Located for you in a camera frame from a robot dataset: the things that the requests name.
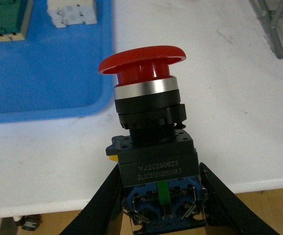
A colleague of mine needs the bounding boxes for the silver mesh three-tier rack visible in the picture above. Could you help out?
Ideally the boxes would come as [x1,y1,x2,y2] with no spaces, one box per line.
[249,0,283,59]

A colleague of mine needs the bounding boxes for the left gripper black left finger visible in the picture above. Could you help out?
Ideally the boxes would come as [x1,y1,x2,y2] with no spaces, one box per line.
[61,165,124,235]

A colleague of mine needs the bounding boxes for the white circuit breaker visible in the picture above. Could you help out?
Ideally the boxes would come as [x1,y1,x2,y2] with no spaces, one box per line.
[47,0,98,28]

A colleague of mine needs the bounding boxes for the green knife switch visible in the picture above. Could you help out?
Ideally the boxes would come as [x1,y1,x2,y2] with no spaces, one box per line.
[0,0,34,42]

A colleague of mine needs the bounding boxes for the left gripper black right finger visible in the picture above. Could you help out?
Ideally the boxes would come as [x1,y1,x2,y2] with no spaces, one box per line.
[199,163,278,235]

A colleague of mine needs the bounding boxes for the blue plastic tray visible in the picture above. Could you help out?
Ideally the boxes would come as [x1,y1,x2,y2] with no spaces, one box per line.
[0,0,113,123]

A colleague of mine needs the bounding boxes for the red emergency stop button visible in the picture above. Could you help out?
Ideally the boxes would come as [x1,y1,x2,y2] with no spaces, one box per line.
[98,46,207,235]

